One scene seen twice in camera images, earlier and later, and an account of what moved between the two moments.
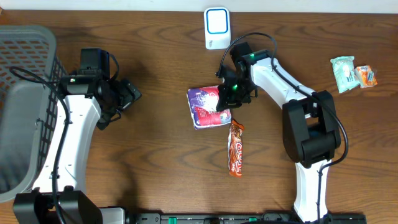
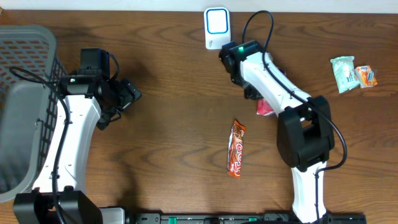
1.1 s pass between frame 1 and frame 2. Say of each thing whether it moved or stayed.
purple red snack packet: moved
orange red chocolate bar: stayed
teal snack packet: stayed
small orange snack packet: stayed
